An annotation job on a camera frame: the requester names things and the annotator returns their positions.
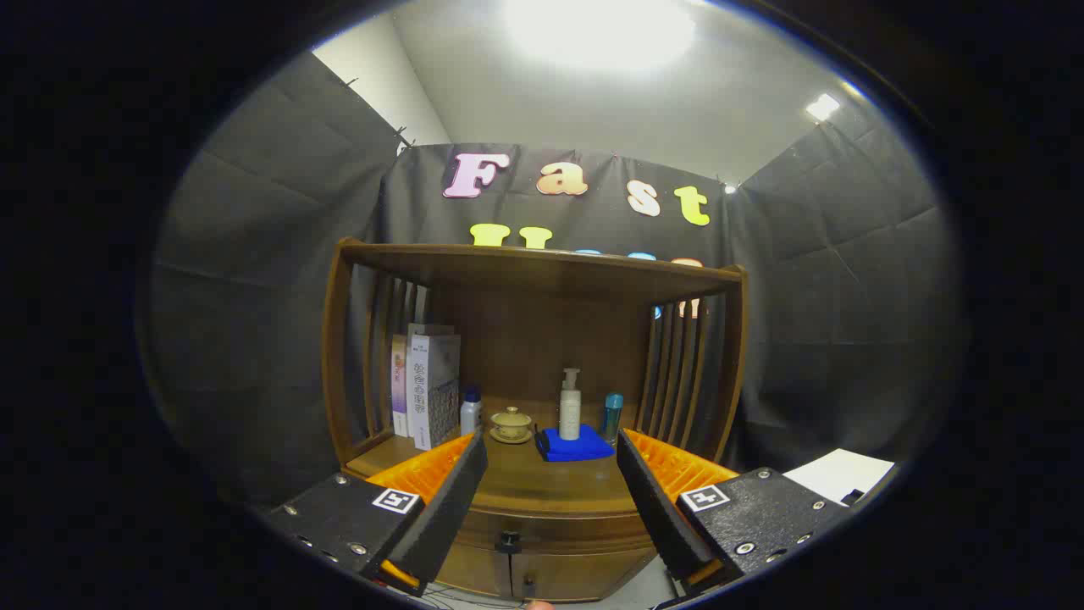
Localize blue folded cloth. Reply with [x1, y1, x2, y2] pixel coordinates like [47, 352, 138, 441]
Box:
[535, 424, 617, 463]

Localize thick white book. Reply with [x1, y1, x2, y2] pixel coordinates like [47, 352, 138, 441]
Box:
[406, 323, 462, 451]

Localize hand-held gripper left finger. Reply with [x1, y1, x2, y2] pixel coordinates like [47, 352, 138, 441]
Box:
[269, 430, 489, 596]

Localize wooden cabinet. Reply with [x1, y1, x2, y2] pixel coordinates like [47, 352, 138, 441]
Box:
[322, 237, 750, 604]

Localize wooden countertop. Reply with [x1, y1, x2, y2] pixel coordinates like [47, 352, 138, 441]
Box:
[346, 396, 739, 516]

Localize thin purple book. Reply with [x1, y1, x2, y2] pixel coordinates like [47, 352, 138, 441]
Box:
[390, 334, 410, 439]

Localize floor cables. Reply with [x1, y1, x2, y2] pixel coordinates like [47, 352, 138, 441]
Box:
[419, 589, 526, 607]

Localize white ribbed appliance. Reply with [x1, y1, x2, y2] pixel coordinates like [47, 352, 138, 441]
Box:
[783, 448, 896, 507]

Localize large ceiling light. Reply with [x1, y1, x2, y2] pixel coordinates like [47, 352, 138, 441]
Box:
[504, 0, 700, 73]

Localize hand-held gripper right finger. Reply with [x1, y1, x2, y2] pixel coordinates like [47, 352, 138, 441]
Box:
[616, 428, 852, 594]

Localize white pump bottle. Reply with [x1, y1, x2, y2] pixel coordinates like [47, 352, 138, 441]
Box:
[559, 368, 583, 441]

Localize yellow lidded teacup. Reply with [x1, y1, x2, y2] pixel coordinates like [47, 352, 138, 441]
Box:
[489, 407, 534, 445]

